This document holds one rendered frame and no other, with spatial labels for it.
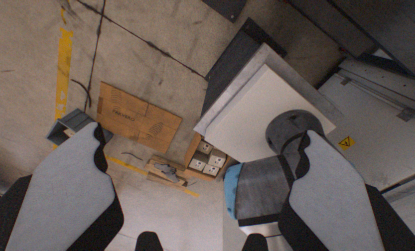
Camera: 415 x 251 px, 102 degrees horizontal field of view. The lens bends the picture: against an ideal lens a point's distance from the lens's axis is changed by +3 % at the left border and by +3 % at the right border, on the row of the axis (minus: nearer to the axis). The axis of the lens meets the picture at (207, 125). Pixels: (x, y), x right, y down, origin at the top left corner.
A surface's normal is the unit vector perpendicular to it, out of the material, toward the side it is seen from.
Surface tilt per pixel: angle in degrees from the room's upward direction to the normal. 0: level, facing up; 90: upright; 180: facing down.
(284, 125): 73
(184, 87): 0
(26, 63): 0
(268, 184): 51
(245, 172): 86
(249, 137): 3
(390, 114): 90
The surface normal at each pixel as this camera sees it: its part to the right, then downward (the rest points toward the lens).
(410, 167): -0.86, -0.47
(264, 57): -0.09, 0.54
